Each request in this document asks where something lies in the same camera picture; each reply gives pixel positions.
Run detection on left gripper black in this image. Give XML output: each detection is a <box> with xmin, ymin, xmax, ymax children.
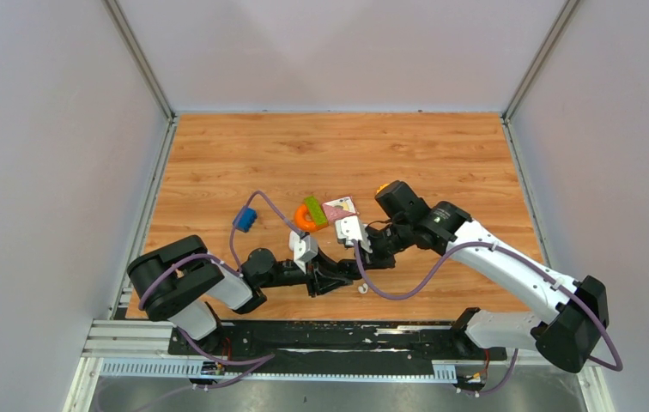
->
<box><xmin>260</xmin><ymin>245</ymin><xmax>355</xmax><ymax>299</ymax></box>

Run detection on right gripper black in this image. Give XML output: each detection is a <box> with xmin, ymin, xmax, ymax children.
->
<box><xmin>354</xmin><ymin>218</ymin><xmax>413</xmax><ymax>272</ymax></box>

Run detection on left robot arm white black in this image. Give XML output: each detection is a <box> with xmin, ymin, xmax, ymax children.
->
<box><xmin>126</xmin><ymin>235</ymin><xmax>360</xmax><ymax>354</ymax></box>

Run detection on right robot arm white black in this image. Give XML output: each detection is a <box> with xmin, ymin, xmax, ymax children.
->
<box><xmin>339</xmin><ymin>180</ymin><xmax>624</xmax><ymax>373</ymax></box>

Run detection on pink patterned card box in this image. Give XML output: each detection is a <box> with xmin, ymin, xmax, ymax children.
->
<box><xmin>321</xmin><ymin>197</ymin><xmax>358</xmax><ymax>223</ymax></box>

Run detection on green toy block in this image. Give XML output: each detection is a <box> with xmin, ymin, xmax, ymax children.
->
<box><xmin>304</xmin><ymin>196</ymin><xmax>329</xmax><ymax>227</ymax></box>

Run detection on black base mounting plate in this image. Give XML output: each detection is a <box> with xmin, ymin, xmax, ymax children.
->
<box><xmin>197</xmin><ymin>320</ymin><xmax>507</xmax><ymax>374</ymax></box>

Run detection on yellow traffic light toy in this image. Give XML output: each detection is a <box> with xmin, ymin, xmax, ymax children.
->
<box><xmin>375</xmin><ymin>184</ymin><xmax>389</xmax><ymax>195</ymax></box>

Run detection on blue toy block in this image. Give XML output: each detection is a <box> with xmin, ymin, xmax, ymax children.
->
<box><xmin>232</xmin><ymin>206</ymin><xmax>258</xmax><ymax>233</ymax></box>

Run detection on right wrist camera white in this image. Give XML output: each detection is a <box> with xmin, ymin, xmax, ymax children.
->
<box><xmin>335</xmin><ymin>215</ymin><xmax>373</xmax><ymax>253</ymax></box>

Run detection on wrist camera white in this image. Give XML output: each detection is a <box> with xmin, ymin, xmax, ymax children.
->
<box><xmin>288</xmin><ymin>231</ymin><xmax>318</xmax><ymax>273</ymax></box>
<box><xmin>335</xmin><ymin>215</ymin><xmax>373</xmax><ymax>253</ymax></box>

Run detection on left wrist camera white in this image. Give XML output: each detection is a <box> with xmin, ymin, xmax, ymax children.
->
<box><xmin>288</xmin><ymin>231</ymin><xmax>318</xmax><ymax>273</ymax></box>

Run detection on orange ring toy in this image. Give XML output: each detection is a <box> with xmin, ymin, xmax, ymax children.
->
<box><xmin>294</xmin><ymin>203</ymin><xmax>329</xmax><ymax>233</ymax></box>

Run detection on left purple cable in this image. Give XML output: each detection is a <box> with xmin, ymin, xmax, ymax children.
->
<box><xmin>138</xmin><ymin>190</ymin><xmax>307</xmax><ymax>412</ymax></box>

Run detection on white slotted cable duct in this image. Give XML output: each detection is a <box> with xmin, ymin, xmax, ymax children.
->
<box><xmin>100</xmin><ymin>358</ymin><xmax>458</xmax><ymax>384</ymax></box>

